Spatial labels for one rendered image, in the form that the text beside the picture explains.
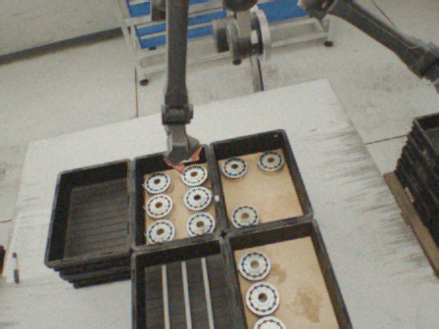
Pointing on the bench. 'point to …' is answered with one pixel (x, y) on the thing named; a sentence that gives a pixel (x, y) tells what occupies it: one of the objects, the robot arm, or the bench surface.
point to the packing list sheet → (29, 245)
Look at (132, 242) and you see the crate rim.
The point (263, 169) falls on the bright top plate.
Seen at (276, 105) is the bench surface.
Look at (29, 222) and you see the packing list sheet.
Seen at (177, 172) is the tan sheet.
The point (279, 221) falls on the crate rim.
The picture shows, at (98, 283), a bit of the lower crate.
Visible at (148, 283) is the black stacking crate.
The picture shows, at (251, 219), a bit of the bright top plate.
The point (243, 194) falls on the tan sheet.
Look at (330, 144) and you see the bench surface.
